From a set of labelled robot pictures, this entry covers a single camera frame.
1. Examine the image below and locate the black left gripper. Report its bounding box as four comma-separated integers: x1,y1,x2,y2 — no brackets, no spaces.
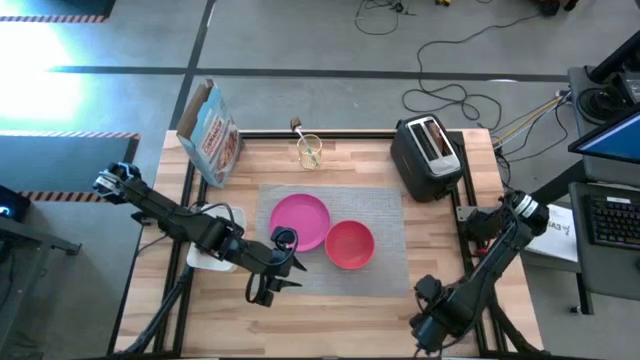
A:
239,242,308,294

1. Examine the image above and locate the pink plate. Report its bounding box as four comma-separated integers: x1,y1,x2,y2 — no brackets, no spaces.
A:
268,193,332,253

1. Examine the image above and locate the orange bowl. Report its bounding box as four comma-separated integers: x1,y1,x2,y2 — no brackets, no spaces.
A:
324,219,376,271

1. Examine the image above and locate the grey woven placemat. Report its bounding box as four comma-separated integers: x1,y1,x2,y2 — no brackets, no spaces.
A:
251,184,411,298

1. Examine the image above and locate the white plastic tray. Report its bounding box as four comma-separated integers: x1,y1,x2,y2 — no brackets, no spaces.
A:
185,203,247,273

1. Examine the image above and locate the blue cinnamon squares cereal box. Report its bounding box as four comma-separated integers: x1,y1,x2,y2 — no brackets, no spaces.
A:
175,78,245,189

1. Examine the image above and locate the clear ribbed glass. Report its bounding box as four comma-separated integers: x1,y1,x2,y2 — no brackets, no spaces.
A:
296,133,324,171

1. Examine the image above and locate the white printed paper sheet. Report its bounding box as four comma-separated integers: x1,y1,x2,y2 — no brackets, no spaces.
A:
527,203,579,263

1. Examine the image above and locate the black toaster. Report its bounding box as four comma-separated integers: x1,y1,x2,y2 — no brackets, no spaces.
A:
389,114,464,204

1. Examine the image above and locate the grey workstation desk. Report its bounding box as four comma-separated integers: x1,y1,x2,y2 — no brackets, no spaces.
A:
569,182,640,314

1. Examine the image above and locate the black keyboard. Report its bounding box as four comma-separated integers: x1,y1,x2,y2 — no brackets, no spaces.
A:
589,195,640,250

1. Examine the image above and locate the dark hazard-striped floor mat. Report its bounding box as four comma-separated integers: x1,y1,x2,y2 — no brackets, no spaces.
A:
0,130,142,204
0,0,117,24

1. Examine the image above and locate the computer monitor blue screen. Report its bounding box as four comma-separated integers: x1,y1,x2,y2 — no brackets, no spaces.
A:
568,107,640,166

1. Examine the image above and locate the grey metal stand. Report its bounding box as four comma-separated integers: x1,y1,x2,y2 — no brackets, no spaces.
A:
0,217,84,351

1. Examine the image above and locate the black box with blue light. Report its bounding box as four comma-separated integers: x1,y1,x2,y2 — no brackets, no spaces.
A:
0,184,32,224

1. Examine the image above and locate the grey equipment cart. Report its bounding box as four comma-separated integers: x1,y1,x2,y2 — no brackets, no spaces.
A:
568,64,640,185

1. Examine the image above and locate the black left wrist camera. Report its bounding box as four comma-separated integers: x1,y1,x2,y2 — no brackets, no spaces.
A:
269,226,300,252

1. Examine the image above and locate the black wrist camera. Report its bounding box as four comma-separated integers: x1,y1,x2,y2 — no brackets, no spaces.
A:
269,226,300,252
414,273,445,302

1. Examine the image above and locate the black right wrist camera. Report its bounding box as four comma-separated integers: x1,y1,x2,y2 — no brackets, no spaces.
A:
414,273,445,302

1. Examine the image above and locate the black aluminium table frame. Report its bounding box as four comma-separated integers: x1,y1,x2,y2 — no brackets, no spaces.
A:
107,119,546,360

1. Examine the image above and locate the yellow cable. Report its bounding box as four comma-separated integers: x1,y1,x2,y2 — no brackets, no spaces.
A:
492,92,571,146

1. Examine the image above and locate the black looped floor cable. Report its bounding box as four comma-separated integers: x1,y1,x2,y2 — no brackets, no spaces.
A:
401,9,544,132

